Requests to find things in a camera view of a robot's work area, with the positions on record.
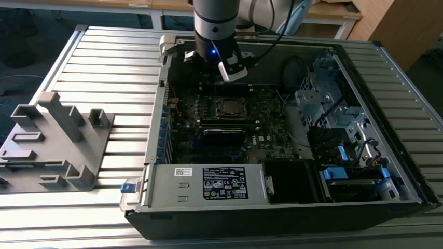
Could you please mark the CPU with silver top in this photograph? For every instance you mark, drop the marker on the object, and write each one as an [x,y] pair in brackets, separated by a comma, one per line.
[234,107]

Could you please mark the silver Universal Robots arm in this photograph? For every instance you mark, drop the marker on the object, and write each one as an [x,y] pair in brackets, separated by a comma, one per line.
[214,20]

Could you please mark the CPU socket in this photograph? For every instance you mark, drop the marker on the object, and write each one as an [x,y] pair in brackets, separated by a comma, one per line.
[217,116]

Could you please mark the beige case release latch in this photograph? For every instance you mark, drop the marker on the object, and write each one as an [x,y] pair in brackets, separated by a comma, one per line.
[167,42]

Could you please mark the black graphics card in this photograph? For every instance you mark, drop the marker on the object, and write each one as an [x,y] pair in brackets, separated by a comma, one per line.
[223,137]

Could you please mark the silver metal drive cage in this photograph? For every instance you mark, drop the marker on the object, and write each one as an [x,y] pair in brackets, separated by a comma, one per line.
[311,99]

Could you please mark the green Dell motherboard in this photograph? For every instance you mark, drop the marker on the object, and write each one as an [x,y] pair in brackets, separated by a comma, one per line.
[277,135]

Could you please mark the small finned heatsink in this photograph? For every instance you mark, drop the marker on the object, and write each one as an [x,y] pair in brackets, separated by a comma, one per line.
[257,155]

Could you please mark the silver power supply unit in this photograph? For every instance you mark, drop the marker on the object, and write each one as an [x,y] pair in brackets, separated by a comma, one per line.
[166,192]

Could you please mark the blue plastic clip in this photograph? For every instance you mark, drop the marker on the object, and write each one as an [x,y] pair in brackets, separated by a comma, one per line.
[342,153]

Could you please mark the grey plastic parts rack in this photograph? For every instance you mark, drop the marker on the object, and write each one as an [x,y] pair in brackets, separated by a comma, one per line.
[62,145]

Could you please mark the blue case latch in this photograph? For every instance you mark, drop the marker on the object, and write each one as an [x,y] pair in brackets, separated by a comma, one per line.
[128,187]

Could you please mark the wooden cabinet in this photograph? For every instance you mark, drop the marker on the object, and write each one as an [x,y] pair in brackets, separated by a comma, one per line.
[409,26]

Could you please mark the hard disk in blue carrier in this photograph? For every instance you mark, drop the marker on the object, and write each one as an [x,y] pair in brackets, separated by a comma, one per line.
[351,188]

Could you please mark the black open PC case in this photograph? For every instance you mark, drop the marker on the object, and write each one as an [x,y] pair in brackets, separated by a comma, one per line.
[242,225]

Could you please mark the green RAM stick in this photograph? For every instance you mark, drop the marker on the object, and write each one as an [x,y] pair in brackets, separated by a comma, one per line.
[20,164]

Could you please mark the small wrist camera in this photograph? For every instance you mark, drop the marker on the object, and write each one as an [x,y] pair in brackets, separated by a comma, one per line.
[190,56]

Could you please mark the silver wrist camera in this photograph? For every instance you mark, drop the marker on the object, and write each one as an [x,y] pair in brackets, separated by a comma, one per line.
[234,74]

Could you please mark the wooden desk white frame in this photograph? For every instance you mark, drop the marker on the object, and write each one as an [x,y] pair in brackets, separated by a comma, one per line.
[333,15]
[86,2]

